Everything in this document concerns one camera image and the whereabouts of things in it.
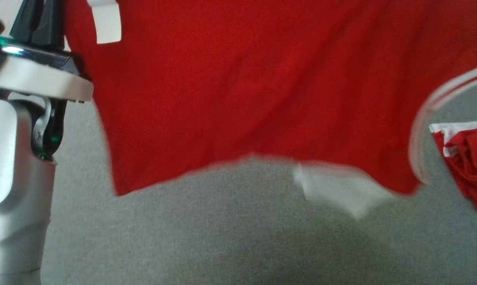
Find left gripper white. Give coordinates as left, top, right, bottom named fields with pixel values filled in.
left=0, top=0, right=94, bottom=103

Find red and white striped jersey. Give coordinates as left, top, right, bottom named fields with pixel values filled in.
left=63, top=0, right=477, bottom=220

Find plain red shorts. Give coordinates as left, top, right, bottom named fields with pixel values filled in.
left=429, top=117, right=477, bottom=210

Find grey fabric sofa seat cushion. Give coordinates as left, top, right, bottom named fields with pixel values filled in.
left=40, top=79, right=477, bottom=285

